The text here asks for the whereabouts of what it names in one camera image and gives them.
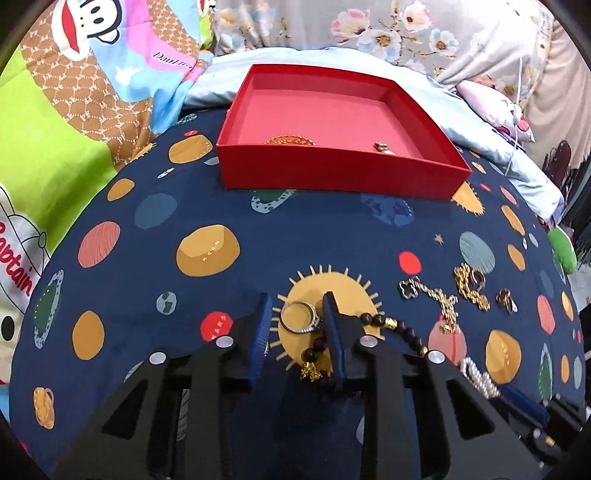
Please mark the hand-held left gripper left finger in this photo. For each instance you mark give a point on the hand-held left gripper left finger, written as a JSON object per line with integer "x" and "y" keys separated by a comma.
{"x": 260, "y": 341}

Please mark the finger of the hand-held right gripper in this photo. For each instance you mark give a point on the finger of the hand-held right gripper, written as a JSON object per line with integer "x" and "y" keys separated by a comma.
{"x": 524, "y": 404}

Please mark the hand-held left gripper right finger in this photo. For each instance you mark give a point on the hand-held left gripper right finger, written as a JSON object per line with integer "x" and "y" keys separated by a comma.
{"x": 335, "y": 344}

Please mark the red cardboard box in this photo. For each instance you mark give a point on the red cardboard box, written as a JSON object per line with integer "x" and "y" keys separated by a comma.
{"x": 323, "y": 110}

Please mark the navy planet print bedsheet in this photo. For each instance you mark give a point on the navy planet print bedsheet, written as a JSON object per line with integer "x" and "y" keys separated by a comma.
{"x": 184, "y": 286}

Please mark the green plastic object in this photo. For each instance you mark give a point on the green plastic object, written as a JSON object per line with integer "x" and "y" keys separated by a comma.
{"x": 563, "y": 249}

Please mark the small gold earring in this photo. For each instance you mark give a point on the small gold earring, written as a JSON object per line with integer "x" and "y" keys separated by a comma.
{"x": 382, "y": 147}

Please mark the pink cartoon pillow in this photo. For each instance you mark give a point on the pink cartoon pillow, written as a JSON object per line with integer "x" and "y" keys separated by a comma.
{"x": 496, "y": 108}

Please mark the cartoon monkey print blanket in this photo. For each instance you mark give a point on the cartoon monkey print blanket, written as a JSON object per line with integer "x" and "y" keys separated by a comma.
{"x": 78, "y": 106}

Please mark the grey floral quilt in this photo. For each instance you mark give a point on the grey floral quilt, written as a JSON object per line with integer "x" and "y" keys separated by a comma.
{"x": 415, "y": 32}

